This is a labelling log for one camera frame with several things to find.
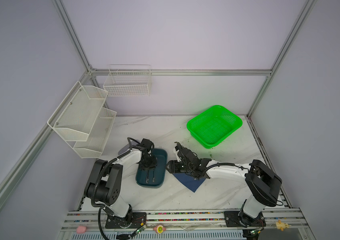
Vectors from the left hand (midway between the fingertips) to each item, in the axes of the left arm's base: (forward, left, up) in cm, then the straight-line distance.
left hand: (153, 168), depth 90 cm
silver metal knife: (-6, -1, -3) cm, 7 cm away
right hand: (-3, -9, +7) cm, 12 cm away
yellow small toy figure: (-30, -63, +4) cm, 70 cm away
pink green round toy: (-32, -6, +3) cm, 32 cm away
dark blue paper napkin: (-8, -21, -1) cm, 23 cm away
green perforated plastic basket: (+35, -42, -2) cm, 55 cm away
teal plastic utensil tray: (-1, -5, -1) cm, 5 cm away
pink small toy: (-31, +31, -1) cm, 44 cm away
